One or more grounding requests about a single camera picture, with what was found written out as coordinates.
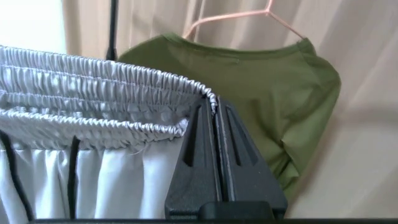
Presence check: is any pink clothes hanger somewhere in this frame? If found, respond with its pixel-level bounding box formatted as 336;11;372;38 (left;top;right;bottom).
182;0;308;41

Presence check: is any green printed t-shirt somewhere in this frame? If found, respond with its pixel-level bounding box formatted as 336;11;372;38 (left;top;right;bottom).
117;32;342;200

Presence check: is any white garment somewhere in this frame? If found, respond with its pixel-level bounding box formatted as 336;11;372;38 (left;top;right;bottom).
0;45;218;220

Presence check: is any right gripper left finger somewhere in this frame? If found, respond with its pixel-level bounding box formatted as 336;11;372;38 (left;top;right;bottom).
164;96;222;219

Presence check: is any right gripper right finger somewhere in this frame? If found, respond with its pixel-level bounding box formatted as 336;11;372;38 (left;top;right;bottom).
215;96;289;219

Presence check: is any black clothes rack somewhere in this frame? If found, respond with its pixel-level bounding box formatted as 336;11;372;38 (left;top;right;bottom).
105;0;120;62

